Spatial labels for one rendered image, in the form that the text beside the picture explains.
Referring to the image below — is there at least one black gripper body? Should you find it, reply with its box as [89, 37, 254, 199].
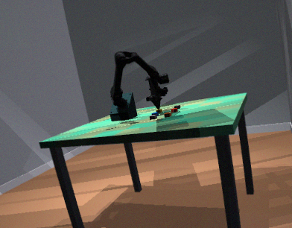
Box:
[146, 85, 165, 101]

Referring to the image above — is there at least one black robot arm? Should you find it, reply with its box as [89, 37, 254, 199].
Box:
[110, 51, 169, 110]

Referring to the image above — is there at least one red block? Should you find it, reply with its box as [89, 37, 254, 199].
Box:
[171, 108, 178, 113]

